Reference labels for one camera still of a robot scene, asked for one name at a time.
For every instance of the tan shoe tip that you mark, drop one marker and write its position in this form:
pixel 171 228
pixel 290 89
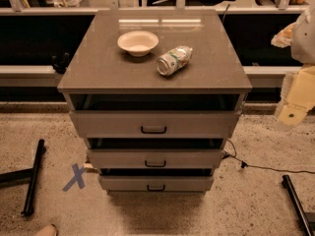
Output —
pixel 48 230

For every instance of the grey drawer cabinet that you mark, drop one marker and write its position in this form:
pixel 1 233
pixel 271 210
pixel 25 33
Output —
pixel 103 77

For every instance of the grey top drawer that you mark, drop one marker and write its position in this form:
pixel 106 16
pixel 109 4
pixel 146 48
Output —
pixel 154 124

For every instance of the grey bottom drawer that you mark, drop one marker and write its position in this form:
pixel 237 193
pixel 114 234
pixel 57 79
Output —
pixel 155 184

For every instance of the white paper bowl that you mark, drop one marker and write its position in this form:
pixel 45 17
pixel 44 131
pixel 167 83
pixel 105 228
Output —
pixel 138 43

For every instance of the grey drawer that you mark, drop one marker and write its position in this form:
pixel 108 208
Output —
pixel 155 158
pixel 154 124
pixel 155 184

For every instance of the black stand leg left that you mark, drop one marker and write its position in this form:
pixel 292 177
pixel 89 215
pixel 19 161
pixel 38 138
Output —
pixel 26 176

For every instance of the crushed soda can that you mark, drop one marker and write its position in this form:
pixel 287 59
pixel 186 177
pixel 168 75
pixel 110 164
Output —
pixel 173 60

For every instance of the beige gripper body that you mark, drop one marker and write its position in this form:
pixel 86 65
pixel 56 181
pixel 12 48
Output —
pixel 304 42

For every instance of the black clamp on rail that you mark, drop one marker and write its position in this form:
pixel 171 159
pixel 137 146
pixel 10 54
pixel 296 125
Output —
pixel 60 64

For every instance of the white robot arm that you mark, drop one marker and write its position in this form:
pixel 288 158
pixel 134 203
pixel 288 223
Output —
pixel 300 37

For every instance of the blue tape cross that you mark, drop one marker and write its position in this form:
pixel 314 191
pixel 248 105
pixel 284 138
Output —
pixel 76 179

